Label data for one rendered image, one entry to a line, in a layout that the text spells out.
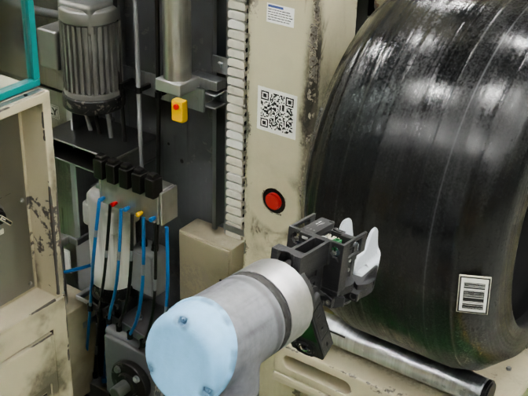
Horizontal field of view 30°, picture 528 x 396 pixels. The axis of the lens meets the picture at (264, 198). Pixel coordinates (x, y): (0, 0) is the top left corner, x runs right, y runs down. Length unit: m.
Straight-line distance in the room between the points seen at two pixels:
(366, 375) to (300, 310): 0.61
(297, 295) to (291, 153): 0.62
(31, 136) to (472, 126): 0.70
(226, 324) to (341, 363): 0.71
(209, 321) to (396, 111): 0.48
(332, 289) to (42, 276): 0.75
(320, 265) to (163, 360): 0.22
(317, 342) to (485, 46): 0.44
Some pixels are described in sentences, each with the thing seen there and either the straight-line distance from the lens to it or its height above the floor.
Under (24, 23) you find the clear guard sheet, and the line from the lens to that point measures 1.52.
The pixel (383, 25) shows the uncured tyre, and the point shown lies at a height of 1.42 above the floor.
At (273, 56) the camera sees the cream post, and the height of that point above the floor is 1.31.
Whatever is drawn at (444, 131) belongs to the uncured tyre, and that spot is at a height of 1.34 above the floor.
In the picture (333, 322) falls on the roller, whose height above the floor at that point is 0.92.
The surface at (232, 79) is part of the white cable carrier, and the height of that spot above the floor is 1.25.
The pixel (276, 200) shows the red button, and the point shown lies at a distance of 1.63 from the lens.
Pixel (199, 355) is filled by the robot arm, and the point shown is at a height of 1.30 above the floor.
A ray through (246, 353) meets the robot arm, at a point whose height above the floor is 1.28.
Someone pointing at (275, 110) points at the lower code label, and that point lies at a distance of 1.57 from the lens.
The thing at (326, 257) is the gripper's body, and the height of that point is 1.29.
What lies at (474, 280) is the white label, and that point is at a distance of 1.27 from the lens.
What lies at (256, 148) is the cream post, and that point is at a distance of 1.62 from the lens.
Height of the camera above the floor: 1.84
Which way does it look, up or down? 28 degrees down
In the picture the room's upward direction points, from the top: 2 degrees clockwise
